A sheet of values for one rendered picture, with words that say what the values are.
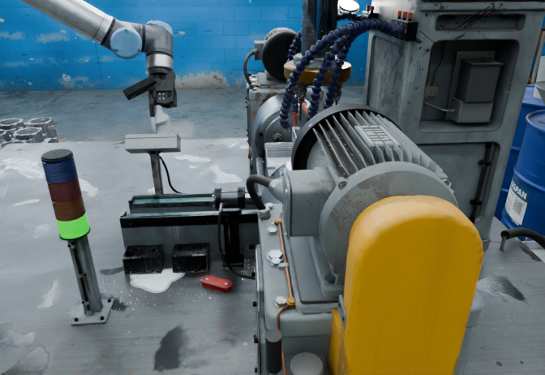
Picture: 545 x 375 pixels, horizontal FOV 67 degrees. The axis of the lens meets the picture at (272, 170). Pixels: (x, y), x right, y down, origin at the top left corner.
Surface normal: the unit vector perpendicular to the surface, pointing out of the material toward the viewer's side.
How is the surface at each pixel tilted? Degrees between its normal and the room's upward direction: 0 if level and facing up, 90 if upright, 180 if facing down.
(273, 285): 0
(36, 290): 0
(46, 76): 90
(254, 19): 90
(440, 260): 90
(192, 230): 90
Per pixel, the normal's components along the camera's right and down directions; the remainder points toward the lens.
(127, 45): 0.43, 0.44
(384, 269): 0.07, 0.41
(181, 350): 0.00, -0.91
